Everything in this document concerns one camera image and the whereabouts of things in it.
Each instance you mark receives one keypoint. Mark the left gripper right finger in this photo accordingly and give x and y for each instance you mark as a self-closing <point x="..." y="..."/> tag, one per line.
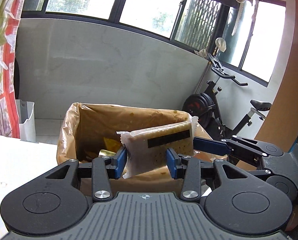
<point x="188" y="169"/>

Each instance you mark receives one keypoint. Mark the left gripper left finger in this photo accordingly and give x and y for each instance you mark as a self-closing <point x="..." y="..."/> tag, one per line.
<point x="104" y="169"/>

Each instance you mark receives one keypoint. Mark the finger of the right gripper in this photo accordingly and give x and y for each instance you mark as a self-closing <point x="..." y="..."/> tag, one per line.
<point x="237" y="147"/>
<point x="254" y="160"/>

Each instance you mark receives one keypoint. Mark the cracker pack clear wrapper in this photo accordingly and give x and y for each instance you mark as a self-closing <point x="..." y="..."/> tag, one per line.
<point x="147" y="147"/>

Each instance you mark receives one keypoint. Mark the brown cardboard box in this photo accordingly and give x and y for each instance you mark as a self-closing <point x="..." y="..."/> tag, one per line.
<point x="89" y="128"/>

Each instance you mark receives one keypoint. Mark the black exercise bike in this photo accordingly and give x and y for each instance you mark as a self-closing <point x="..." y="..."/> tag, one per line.
<point x="206" y="106"/>

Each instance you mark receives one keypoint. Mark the white trash bin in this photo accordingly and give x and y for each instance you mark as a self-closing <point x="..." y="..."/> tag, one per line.
<point x="25" y="110"/>

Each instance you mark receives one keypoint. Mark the red printed curtain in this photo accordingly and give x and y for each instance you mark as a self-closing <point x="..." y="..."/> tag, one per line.
<point x="10" y="16"/>

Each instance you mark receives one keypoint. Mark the window frame with glass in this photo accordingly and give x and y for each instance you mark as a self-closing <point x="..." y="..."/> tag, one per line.
<point x="200" y="26"/>

